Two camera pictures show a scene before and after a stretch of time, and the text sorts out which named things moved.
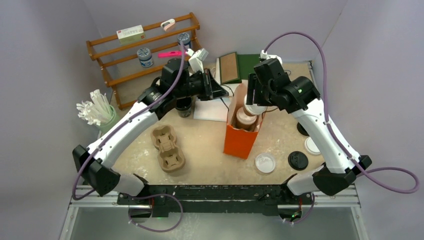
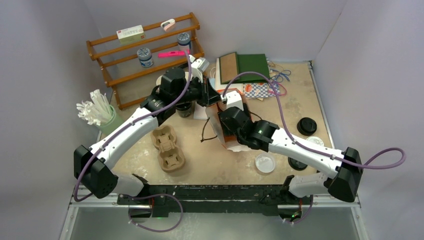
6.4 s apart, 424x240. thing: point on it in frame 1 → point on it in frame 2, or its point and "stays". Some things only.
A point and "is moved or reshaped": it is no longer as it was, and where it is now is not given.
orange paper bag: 239,142 is moved or reshaped
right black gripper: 255,84 → 227,130
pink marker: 170,54 stays
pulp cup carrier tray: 171,157 stays
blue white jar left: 144,55 stays
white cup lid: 265,162 stays
